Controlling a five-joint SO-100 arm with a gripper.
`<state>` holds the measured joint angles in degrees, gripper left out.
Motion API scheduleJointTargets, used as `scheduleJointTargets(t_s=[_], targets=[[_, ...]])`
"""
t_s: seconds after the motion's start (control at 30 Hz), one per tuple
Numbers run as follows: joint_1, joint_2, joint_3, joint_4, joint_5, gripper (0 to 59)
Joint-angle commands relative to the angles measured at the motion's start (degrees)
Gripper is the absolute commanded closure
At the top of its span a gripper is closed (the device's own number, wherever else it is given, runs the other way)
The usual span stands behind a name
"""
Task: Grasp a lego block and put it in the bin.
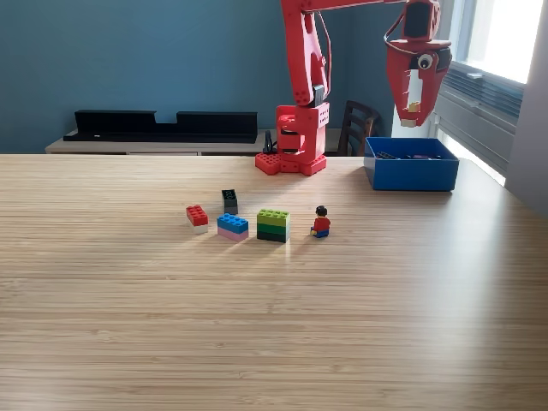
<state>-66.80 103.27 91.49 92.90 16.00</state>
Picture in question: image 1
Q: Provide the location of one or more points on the yellow red white lego stack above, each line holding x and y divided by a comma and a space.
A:
414, 107

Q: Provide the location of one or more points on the dark red toy car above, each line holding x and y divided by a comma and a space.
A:
436, 156

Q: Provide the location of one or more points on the blue plastic bin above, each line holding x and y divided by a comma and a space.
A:
419, 175

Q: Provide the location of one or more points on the green lego block stack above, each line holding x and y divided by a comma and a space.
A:
273, 227

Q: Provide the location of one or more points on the black lego brick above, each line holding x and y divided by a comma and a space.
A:
230, 202

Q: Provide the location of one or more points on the blue and pink lego stack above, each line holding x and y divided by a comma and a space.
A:
232, 226

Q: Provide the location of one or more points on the red and white lego stack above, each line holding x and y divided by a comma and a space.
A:
197, 216

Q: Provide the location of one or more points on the dark wooden chair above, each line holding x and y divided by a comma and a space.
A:
357, 124

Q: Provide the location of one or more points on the grey radiator vent unit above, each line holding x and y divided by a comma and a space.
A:
484, 115

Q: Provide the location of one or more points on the toy figure red shirt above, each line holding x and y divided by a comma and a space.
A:
321, 223

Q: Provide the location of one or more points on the black shelf tray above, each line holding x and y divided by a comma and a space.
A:
128, 128

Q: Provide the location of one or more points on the pale wooden sideboard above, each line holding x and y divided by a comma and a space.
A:
128, 147

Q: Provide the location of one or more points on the white window frame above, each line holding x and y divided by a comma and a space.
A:
505, 34

